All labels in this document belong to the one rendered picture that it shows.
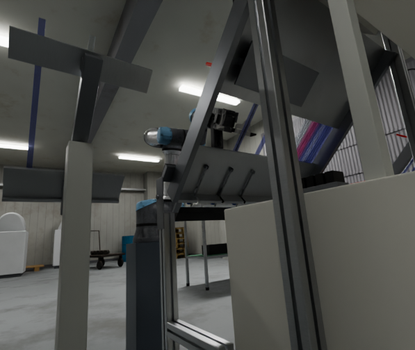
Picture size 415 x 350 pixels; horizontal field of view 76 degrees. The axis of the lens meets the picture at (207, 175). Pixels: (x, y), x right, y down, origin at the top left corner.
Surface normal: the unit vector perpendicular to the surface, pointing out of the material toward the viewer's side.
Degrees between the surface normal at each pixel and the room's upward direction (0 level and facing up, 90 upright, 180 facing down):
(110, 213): 90
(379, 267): 90
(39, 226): 90
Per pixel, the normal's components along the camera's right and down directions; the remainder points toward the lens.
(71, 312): 0.56, -0.22
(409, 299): -0.83, -0.07
